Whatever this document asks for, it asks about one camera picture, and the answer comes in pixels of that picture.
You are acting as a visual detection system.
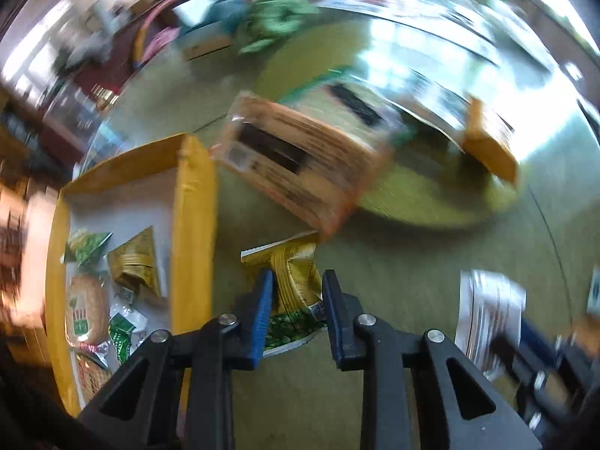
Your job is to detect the green crumpled bag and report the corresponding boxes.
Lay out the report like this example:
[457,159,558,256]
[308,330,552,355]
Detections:
[239,0,320,55]

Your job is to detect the yellow and green snack packet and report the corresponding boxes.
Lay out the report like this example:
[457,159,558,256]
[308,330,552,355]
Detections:
[240,231,329,360]

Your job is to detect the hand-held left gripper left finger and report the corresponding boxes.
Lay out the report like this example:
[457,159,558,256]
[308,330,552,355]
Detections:
[77,269,273,450]

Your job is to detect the small green snack packet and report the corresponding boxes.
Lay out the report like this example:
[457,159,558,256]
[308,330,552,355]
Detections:
[63,227,113,266]

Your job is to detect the round cracker packet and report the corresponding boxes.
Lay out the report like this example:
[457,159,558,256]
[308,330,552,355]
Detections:
[66,272,111,346]
[75,349,114,400]

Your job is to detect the large orange snack packet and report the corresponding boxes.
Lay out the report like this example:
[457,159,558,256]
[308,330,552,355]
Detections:
[208,91,395,241]

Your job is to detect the green and white snack packet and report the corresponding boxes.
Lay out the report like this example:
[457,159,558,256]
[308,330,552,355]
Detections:
[109,307,149,366]

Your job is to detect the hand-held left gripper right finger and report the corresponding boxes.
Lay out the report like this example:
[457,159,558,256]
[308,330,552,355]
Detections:
[322,269,543,450]

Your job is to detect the yellow triangular snack packet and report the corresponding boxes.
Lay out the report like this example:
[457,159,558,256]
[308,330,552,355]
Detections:
[107,226,163,299]

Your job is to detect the teal cloth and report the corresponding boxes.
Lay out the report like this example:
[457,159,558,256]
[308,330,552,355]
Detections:
[206,0,250,29]

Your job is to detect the flat cardboard box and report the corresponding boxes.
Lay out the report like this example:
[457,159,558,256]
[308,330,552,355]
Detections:
[182,28,236,63]

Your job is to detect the yellow cardboard tray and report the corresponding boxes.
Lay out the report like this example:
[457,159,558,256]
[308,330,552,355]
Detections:
[44,133,219,419]

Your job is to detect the pink and yellow hoop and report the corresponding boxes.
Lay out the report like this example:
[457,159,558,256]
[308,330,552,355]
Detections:
[131,0,213,67]

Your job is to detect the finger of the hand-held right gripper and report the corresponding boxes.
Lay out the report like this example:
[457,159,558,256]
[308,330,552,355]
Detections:
[490,318,564,386]

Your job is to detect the small orange snack packet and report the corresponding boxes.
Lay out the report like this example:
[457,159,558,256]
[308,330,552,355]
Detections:
[462,96,522,185]

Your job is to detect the white box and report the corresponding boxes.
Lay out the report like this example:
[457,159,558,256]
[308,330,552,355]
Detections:
[171,0,217,27]

